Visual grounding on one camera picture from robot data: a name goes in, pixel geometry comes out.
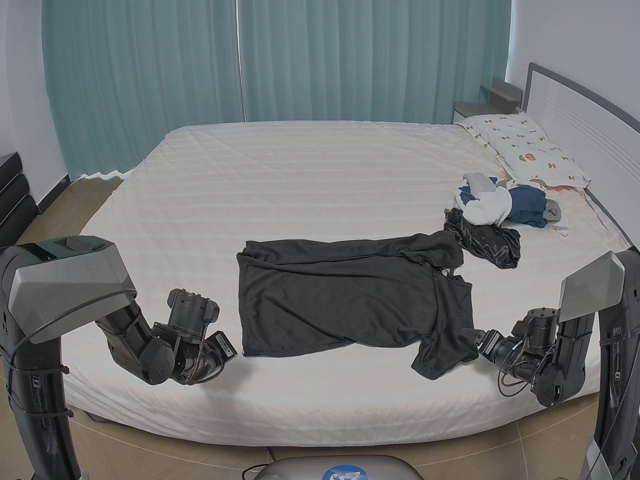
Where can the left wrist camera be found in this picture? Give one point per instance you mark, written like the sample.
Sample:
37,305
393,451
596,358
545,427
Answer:
211,312

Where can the bed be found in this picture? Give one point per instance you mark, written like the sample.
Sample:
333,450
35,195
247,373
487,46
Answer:
300,178

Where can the pile of clothes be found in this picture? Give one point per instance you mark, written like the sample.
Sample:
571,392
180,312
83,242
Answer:
490,208

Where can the blue-green curtain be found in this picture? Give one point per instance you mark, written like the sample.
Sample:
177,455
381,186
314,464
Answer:
140,68
375,43

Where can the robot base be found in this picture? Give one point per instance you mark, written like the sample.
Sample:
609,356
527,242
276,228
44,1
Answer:
340,468

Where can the black satin garment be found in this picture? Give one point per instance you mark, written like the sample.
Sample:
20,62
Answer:
490,245

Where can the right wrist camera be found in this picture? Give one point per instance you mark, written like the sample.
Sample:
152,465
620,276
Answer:
520,329

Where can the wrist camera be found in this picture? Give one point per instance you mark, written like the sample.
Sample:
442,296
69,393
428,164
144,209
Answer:
211,312
520,329

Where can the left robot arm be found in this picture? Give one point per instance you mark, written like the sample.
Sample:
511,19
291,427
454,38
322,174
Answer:
65,278

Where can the grey bedside table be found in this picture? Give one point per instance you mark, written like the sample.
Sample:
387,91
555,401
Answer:
495,95

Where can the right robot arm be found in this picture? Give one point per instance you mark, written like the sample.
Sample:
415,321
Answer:
590,288

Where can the white printed pillow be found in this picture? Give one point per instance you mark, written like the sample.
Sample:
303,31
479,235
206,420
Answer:
525,148

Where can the black T-shirt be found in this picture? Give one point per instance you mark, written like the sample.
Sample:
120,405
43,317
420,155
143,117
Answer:
340,303

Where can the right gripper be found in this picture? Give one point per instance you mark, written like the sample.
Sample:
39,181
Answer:
500,350

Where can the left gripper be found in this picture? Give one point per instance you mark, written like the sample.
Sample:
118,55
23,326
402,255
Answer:
212,360

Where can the black chest of drawers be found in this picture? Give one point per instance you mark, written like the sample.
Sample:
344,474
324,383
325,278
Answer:
15,198

